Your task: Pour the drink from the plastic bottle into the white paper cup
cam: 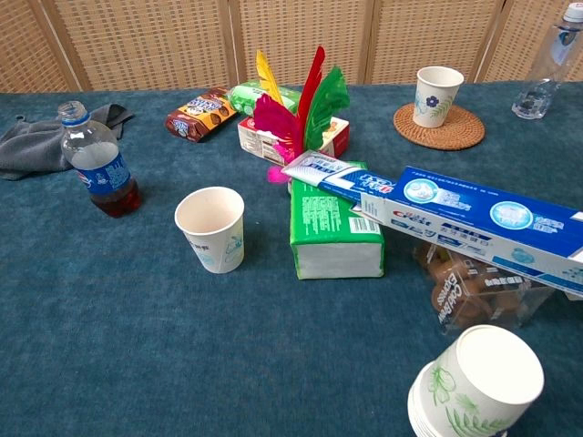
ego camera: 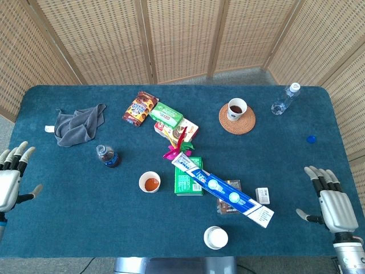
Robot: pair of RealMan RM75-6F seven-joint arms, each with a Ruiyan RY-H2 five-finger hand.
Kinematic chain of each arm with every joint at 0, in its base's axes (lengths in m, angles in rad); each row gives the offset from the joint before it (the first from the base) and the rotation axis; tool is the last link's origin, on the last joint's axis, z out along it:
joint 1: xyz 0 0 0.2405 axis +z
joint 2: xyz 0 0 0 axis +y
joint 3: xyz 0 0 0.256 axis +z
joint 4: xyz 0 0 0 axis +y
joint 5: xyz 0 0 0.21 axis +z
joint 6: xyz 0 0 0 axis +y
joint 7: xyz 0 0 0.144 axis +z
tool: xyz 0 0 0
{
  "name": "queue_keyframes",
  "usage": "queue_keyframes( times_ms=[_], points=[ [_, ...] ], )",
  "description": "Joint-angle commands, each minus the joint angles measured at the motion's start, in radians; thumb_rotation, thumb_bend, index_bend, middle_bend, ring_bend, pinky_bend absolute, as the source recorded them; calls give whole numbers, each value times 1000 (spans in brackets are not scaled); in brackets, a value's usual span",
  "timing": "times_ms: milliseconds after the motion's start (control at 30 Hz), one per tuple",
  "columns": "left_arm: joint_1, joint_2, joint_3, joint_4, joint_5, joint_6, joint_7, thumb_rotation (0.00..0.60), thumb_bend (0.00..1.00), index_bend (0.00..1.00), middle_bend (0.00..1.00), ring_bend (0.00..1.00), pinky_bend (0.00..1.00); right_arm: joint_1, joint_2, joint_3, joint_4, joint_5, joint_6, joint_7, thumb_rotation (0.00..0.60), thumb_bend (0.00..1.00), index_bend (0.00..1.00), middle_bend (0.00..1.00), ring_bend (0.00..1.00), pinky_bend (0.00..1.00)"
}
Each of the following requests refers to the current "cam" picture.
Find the plastic bottle with brown drink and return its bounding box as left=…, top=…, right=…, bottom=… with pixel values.
left=56, top=100, right=142, bottom=219

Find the round woven rattan coaster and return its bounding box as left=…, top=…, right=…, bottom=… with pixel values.
left=393, top=102, right=486, bottom=151

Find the woven bamboo folding screen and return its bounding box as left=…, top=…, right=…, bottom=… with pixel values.
left=0, top=0, right=583, bottom=95

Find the stack of upturned paper cups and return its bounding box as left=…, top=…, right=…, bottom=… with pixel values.
left=406, top=324, right=546, bottom=437

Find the brown chocolate cookie pack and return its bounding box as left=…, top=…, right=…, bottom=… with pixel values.
left=164, top=86, right=239, bottom=144

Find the colourful feather shuttlecock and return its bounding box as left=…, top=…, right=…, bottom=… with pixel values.
left=252, top=46, right=351, bottom=185

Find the blue toothpaste carton box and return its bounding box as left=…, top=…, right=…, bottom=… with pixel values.
left=350, top=166, right=583, bottom=300

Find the red and white carton box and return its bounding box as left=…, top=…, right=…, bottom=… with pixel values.
left=236, top=116, right=351, bottom=168

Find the green wet wipes pack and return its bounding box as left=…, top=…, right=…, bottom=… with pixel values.
left=226, top=79, right=302, bottom=117

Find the blue carpet table cover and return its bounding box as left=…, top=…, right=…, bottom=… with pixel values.
left=0, top=80, right=583, bottom=437

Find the paper cup with blue print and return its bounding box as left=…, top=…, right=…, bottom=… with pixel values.
left=174, top=186, right=246, bottom=275

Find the green tissue pack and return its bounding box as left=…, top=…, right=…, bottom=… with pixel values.
left=289, top=161, right=386, bottom=281

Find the gray cloth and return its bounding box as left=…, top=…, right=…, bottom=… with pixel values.
left=0, top=103, right=136, bottom=182

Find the paper cup with flower print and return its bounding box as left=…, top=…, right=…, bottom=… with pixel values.
left=414, top=66, right=465, bottom=129

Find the clear plastic water bottle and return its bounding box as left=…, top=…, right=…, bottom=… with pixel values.
left=510, top=1, right=583, bottom=121

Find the white blue toothpaste tube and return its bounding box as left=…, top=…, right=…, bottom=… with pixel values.
left=281, top=150, right=395, bottom=204

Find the clear coffee capsule box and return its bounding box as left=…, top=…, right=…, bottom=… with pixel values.
left=413, top=240, right=559, bottom=338

